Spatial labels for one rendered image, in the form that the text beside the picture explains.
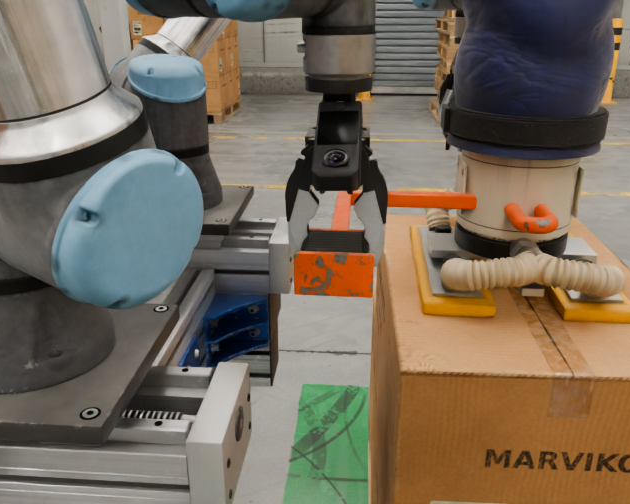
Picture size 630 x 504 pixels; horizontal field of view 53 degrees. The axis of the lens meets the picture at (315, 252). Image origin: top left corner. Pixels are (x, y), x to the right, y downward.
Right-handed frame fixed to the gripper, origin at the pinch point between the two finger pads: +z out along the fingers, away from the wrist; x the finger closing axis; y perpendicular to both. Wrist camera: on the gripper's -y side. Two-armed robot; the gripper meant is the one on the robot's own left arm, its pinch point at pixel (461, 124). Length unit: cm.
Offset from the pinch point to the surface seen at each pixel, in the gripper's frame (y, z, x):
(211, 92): -592, 74, -208
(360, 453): -10, 108, -22
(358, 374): -57, 108, -23
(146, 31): -592, 7, -279
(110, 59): -204, 4, -168
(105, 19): -204, -17, -169
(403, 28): -854, 12, 23
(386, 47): -854, 40, -1
